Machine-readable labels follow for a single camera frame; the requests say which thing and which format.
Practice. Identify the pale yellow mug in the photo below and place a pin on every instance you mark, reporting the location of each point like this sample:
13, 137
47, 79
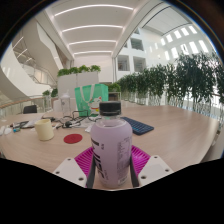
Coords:
44, 130

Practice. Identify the dark blue keyboard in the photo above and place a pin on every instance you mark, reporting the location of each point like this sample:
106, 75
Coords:
138, 126

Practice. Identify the clear bottle white lid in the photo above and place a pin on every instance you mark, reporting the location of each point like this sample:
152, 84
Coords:
65, 104

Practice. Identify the long hedge of green plants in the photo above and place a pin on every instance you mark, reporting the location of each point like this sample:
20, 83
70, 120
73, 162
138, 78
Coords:
186, 76

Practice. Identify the teal marker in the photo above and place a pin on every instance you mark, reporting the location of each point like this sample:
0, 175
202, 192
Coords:
16, 130

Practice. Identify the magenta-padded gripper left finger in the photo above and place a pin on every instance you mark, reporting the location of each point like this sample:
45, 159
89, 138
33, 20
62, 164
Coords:
68, 170

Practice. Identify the green tote bag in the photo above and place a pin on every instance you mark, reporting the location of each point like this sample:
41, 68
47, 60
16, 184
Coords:
85, 98

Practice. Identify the row of ceiling light strips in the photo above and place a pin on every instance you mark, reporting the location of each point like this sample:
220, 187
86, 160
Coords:
93, 26

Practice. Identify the flat round red coaster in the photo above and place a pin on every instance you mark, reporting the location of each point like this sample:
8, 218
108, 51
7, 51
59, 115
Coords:
73, 138

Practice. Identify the white chair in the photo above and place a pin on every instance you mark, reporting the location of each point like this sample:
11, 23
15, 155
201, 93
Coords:
74, 106

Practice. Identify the small planter by railing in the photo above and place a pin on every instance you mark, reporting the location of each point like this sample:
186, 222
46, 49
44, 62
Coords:
50, 92

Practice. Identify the low planter with green plants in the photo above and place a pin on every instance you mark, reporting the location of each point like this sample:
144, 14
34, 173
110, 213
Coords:
114, 87

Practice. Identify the green plants atop cabinet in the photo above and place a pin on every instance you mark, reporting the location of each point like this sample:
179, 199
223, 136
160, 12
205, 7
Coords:
78, 70

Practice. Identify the purple drink bottle black cap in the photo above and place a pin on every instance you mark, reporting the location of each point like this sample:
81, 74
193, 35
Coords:
111, 150

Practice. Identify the black chair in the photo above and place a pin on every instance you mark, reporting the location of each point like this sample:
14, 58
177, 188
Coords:
30, 109

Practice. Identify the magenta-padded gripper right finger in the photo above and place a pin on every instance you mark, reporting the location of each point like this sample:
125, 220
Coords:
155, 170

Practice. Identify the white cabinet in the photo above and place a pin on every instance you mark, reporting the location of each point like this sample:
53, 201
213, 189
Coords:
78, 81

